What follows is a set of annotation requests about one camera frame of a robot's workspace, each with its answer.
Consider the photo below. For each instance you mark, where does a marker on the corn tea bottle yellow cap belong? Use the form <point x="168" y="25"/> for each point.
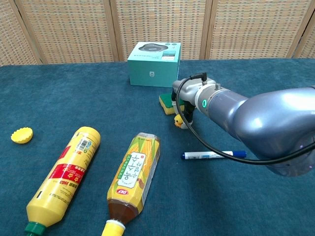
<point x="135" y="172"/>

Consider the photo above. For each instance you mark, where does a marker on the green and yellow sponge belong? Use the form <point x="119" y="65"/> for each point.
<point x="166" y="108"/>

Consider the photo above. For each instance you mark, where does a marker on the blue and white marker pen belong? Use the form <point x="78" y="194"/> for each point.
<point x="197" y="155"/>

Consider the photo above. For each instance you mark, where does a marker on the yellow fluted cup mold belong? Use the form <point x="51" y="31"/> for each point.
<point x="22" y="135"/>

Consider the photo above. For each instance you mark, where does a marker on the yellow bottle green cap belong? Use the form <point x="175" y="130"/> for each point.
<point x="64" y="177"/>

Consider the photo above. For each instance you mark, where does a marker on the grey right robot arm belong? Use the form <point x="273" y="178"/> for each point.
<point x="265" y="118"/>

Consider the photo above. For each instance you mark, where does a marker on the teal product box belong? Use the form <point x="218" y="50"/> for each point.
<point x="152" y="73"/>

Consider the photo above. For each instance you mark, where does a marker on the small yellow rubber duck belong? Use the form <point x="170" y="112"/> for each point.
<point x="179" y="122"/>

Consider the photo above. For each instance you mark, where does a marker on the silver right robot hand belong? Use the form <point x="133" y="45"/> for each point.
<point x="187" y="92"/>

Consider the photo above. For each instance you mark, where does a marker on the woven wooden folding screen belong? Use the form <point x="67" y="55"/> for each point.
<point x="160" y="27"/>

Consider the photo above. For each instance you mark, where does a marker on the teal table cloth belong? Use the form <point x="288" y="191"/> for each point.
<point x="221" y="201"/>

